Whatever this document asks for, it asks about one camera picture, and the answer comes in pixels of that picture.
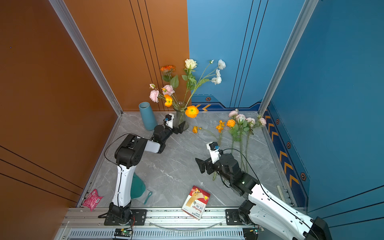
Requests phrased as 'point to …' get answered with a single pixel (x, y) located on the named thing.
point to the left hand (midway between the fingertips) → (179, 117)
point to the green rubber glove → (138, 191)
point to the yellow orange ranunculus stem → (234, 132)
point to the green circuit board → (122, 232)
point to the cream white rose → (191, 82)
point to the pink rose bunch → (240, 127)
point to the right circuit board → (252, 233)
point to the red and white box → (196, 202)
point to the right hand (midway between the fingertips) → (202, 155)
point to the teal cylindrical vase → (149, 119)
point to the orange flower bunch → (219, 128)
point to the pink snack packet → (92, 200)
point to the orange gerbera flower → (174, 82)
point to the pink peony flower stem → (154, 95)
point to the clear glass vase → (180, 117)
